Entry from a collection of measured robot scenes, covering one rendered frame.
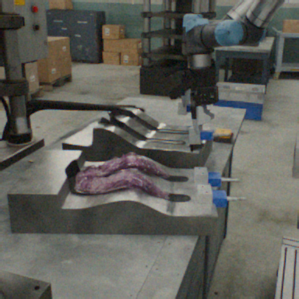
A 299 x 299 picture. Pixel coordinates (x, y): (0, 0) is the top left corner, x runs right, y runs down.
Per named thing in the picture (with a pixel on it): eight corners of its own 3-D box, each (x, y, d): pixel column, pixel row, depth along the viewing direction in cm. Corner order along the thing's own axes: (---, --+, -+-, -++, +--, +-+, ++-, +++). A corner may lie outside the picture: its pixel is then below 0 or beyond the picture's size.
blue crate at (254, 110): (262, 112, 473) (264, 96, 466) (261, 121, 435) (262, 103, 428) (216, 107, 489) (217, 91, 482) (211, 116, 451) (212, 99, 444)
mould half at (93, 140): (212, 149, 141) (214, 117, 137) (197, 178, 118) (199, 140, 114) (96, 134, 155) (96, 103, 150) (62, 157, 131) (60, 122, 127)
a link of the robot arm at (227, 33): (250, 18, 108) (223, 22, 117) (226, 18, 101) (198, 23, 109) (252, 44, 110) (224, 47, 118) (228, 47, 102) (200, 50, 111)
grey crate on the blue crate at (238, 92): (264, 96, 466) (265, 85, 462) (262, 104, 429) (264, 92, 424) (217, 92, 482) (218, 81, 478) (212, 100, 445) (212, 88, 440)
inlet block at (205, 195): (244, 202, 99) (245, 185, 97) (247, 212, 94) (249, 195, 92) (196, 202, 98) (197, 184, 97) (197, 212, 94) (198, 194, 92)
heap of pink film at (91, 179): (170, 172, 109) (170, 148, 106) (170, 203, 92) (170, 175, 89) (82, 170, 108) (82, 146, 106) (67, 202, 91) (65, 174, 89)
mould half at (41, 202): (206, 184, 114) (208, 153, 111) (216, 235, 89) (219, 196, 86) (46, 182, 113) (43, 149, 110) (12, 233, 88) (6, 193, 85)
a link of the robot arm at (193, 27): (198, 17, 109) (179, 21, 116) (200, 54, 111) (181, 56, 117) (216, 18, 114) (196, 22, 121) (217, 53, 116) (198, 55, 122)
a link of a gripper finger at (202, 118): (209, 134, 113) (209, 104, 114) (191, 134, 115) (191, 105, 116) (212, 134, 116) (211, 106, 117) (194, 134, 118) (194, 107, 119)
